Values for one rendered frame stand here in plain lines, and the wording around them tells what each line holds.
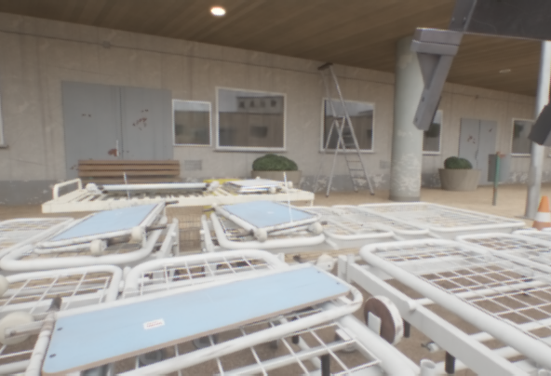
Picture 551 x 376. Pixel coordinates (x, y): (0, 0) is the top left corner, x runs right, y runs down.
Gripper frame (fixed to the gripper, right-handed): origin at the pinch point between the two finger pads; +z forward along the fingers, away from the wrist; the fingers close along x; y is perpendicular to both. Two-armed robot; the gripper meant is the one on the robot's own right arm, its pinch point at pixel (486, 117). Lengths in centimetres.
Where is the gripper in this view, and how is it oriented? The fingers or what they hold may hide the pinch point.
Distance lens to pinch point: 41.7
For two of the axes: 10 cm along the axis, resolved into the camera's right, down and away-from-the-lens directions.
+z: -0.8, 8.6, 5.0
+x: 9.8, 1.5, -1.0
